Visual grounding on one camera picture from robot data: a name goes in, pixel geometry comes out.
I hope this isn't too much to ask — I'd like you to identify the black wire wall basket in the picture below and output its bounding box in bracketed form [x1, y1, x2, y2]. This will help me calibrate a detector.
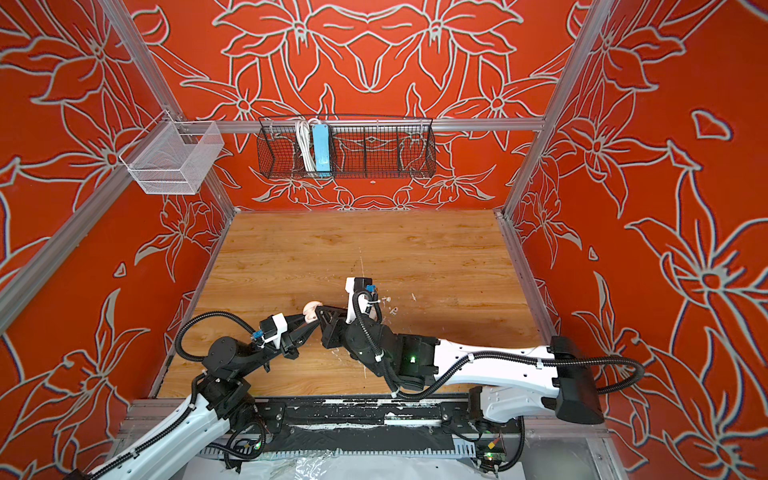
[256, 115, 437, 180]

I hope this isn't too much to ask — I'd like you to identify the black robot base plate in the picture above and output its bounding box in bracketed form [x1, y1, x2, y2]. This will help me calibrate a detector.
[256, 394, 519, 451]

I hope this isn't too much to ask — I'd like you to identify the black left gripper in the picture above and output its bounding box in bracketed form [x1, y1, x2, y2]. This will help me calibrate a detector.
[235, 312, 320, 382]

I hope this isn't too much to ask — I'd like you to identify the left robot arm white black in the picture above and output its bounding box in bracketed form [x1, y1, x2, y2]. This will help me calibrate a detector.
[65, 307, 319, 479]

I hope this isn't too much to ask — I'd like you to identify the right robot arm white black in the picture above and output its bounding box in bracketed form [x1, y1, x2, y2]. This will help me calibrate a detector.
[303, 289, 645, 425]

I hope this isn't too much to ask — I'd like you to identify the small circuit board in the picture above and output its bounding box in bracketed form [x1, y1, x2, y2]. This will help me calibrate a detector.
[476, 439, 509, 475]

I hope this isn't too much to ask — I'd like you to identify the aluminium frame rail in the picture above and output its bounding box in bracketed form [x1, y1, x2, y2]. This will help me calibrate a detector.
[495, 0, 615, 344]

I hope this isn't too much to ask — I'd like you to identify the light blue box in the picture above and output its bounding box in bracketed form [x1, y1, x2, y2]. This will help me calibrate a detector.
[312, 123, 331, 177]

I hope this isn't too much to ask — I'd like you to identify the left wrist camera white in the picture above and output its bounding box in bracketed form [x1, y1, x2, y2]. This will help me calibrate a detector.
[251, 313, 288, 349]

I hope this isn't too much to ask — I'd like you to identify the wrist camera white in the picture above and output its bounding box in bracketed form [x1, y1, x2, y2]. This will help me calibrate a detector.
[251, 313, 288, 349]
[345, 277, 375, 311]

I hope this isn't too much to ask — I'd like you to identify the white coiled cable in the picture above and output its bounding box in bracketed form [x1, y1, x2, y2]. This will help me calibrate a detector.
[295, 119, 316, 175]

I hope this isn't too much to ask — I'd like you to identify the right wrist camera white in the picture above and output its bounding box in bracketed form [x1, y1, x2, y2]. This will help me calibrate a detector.
[345, 277, 375, 311]

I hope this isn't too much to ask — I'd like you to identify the white wire mesh basket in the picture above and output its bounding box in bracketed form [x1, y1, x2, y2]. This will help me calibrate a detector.
[119, 121, 224, 195]

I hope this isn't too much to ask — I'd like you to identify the grey slotted cable duct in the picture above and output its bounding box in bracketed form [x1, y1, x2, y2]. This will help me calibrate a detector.
[197, 439, 469, 462]

